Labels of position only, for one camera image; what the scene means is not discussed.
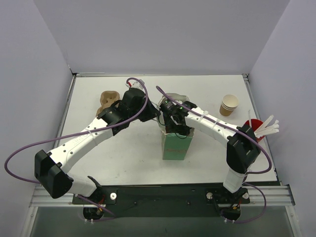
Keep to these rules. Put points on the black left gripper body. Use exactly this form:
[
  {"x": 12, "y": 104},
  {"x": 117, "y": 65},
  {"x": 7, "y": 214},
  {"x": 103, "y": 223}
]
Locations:
[{"x": 150, "y": 112}]

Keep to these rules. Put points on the red cylindrical straw holder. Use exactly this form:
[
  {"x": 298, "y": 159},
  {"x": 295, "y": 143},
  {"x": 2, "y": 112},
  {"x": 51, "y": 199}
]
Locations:
[{"x": 255, "y": 124}]

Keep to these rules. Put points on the white wrapped straws bundle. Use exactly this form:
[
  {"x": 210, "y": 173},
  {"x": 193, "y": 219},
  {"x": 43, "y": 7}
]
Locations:
[{"x": 266, "y": 128}]

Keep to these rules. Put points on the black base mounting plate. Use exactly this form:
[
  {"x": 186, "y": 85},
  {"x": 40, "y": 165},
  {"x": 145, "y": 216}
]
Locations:
[{"x": 199, "y": 200}]

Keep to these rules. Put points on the stack of brown paper cups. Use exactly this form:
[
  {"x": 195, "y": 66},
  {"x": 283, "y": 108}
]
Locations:
[{"x": 228, "y": 105}]

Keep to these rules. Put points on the green paper takeout bag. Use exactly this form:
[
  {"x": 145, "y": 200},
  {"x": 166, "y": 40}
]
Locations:
[{"x": 174, "y": 147}]

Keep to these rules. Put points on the aluminium front rail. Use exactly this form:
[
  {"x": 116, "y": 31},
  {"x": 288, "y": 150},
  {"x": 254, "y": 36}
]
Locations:
[{"x": 275, "y": 196}]

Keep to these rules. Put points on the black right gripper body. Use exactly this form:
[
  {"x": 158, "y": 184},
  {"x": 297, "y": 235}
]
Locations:
[{"x": 178, "y": 129}]

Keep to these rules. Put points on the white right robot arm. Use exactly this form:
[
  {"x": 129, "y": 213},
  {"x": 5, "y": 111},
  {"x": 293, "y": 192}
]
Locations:
[{"x": 241, "y": 150}]

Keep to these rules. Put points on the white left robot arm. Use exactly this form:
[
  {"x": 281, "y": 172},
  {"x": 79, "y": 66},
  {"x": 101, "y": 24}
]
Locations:
[{"x": 52, "y": 169}]

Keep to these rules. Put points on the brown pulp cup carrier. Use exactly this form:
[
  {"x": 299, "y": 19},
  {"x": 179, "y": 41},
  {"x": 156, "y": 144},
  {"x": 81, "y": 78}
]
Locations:
[{"x": 107, "y": 98}]

